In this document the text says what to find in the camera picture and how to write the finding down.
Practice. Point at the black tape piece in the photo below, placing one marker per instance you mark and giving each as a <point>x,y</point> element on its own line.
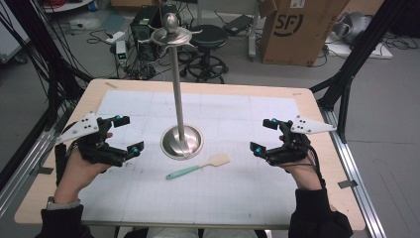
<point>347,183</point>
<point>46,170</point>

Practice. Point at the black flat device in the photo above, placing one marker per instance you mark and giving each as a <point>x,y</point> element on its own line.
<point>237,24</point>

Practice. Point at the person's right hand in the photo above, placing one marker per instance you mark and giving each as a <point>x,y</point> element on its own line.
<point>305,177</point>

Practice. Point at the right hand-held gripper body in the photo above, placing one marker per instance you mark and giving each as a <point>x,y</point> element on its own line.
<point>294,145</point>

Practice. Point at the white power strip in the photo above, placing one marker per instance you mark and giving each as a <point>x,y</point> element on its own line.
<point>115,37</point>

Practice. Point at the large cardboard box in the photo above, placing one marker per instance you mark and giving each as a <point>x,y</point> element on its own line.
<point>313,43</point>

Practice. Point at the steel utensil rack stand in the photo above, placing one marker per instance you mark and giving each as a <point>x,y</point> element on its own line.
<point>178,109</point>

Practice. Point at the white metal post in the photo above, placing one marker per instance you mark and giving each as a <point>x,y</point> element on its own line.
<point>253,33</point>

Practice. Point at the white flat board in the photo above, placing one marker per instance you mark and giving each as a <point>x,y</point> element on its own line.
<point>363,51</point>

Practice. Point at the white grid mat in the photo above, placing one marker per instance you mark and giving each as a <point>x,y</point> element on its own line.
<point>231,198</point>

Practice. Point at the aluminium rail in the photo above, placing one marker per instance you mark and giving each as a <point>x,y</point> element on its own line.
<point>29,158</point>
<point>356,172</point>

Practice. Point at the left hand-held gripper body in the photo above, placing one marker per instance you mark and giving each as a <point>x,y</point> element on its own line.
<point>86,127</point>

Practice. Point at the black round stool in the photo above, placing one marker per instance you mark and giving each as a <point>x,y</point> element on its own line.
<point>209,34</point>

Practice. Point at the black computer tower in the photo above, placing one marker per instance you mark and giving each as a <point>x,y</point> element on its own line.
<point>143,29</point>

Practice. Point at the wristwatch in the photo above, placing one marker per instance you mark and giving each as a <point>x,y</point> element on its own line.
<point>62,203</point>

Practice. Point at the grey plastic wrapped item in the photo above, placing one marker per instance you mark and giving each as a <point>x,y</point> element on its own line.
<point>351,26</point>

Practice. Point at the white device with green display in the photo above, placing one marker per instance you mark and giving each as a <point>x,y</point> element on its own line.
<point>121,53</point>

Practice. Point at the person's left hand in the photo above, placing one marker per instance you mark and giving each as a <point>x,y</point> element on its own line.
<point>74,178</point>

